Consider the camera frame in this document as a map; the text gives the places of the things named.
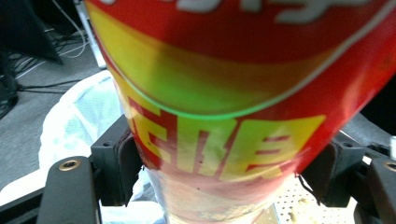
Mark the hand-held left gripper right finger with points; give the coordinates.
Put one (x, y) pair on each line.
(333, 174)

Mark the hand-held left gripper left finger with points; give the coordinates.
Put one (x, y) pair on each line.
(120, 168)

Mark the red chip can yellow lid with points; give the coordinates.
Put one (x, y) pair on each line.
(236, 102)

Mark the beige container with perforated insert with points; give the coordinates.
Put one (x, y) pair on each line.
(311, 205)

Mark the black equipment stand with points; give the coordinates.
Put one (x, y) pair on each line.
(28, 28)

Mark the white desk frame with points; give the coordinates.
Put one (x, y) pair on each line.
(93, 34)

